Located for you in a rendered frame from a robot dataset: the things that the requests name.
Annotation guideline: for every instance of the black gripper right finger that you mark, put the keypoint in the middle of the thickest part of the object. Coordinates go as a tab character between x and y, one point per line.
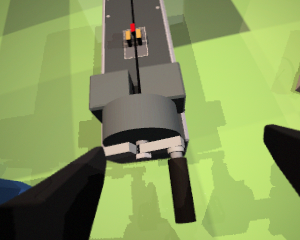
284	146

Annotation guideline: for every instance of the blue rectangular block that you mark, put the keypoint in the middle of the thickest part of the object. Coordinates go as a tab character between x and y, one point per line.
10	189

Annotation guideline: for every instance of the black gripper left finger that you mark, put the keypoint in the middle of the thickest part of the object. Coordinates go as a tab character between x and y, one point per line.
60	207

